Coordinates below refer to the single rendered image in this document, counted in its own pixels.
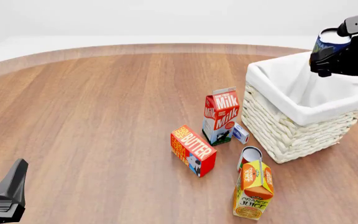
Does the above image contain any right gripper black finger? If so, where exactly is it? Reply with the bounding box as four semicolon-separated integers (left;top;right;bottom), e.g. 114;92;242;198
309;45;336;78

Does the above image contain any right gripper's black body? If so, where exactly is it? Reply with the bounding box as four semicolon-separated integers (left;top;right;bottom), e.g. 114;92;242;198
330;32;358;82

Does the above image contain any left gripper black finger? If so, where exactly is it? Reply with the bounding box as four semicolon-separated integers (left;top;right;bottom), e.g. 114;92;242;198
0;158;29;208

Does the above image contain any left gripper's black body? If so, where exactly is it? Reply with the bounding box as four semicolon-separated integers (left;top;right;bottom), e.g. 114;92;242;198
0;200;26;224

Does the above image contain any blue alphabet soup can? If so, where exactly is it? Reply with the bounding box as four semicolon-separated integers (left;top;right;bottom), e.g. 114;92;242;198
310;27;353;56

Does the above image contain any white cloth basket liner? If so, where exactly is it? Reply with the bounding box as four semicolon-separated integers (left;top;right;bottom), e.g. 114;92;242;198
246;50;358;127

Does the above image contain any white woven basket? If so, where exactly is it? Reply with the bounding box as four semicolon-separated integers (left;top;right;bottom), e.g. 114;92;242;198
241;50;358;164

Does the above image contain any small blue and white box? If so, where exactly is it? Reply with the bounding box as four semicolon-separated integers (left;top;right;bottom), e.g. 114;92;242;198
232;122;250;145

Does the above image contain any red and white milk carton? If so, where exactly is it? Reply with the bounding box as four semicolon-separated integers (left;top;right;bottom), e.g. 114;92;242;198
201;86;241;147

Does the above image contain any red tomato sauce can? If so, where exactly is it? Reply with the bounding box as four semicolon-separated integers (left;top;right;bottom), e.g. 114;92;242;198
237;146;264;174

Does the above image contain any orange juice carton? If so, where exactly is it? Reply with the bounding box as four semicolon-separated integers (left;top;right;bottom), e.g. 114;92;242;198
232;159;275;221

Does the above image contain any red and orange butter box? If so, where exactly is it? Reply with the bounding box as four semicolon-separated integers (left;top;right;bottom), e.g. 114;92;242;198
170;124;218;178

